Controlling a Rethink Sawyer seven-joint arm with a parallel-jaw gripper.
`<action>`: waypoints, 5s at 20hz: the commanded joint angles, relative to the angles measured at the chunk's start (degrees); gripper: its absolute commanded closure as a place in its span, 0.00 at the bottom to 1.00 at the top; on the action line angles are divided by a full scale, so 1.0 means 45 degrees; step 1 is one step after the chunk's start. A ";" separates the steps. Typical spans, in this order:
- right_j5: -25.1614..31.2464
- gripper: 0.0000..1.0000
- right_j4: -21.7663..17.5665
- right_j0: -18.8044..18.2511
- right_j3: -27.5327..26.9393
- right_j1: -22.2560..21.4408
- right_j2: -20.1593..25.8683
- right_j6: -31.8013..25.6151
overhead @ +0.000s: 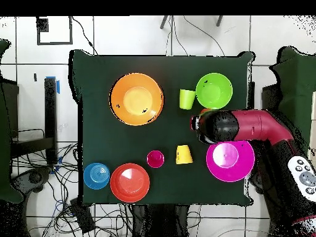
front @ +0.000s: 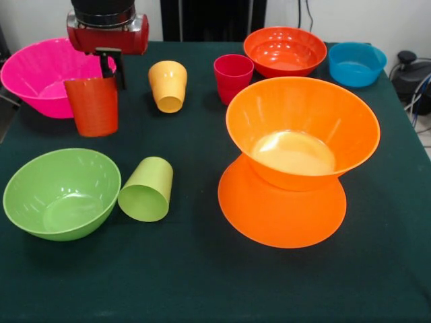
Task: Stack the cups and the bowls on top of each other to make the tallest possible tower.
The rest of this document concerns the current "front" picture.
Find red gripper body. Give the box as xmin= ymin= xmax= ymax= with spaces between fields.
xmin=66 ymin=11 xmax=150 ymax=57

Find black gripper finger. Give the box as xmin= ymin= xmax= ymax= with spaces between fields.
xmin=93 ymin=47 xmax=118 ymax=80
xmin=112 ymin=50 xmax=128 ymax=91

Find red plastic cup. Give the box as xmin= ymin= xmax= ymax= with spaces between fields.
xmin=63 ymin=77 xmax=120 ymax=138

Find yellow plastic cup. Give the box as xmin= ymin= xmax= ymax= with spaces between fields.
xmin=147 ymin=60 xmax=188 ymax=114

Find pink plastic bowl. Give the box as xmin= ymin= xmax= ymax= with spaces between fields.
xmin=0 ymin=37 xmax=117 ymax=119

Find magenta plastic cup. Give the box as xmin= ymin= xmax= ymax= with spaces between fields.
xmin=213 ymin=54 xmax=255 ymax=107

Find green plastic bowl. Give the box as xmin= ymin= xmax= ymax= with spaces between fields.
xmin=2 ymin=147 xmax=123 ymax=242

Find green plastic cup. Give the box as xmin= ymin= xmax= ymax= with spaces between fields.
xmin=117 ymin=155 xmax=174 ymax=223

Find orange plastic bowl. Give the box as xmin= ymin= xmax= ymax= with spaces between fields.
xmin=225 ymin=76 xmax=382 ymax=192
xmin=218 ymin=153 xmax=347 ymax=250

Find black cabinet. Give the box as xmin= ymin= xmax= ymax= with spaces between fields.
xmin=160 ymin=0 xmax=267 ymax=42

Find black equipment box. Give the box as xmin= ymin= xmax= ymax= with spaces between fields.
xmin=0 ymin=23 xmax=13 ymax=65

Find red-orange plastic bowl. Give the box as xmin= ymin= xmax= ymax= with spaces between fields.
xmin=242 ymin=26 xmax=328 ymax=79

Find dark green table cloth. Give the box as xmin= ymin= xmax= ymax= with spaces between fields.
xmin=0 ymin=39 xmax=431 ymax=323

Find blue plastic bowl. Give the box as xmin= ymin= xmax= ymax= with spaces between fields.
xmin=328 ymin=41 xmax=388 ymax=89

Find black hanging cable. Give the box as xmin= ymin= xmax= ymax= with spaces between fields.
xmin=298 ymin=0 xmax=314 ymax=33

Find tangled floor cables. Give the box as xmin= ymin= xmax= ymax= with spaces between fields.
xmin=403 ymin=72 xmax=431 ymax=149

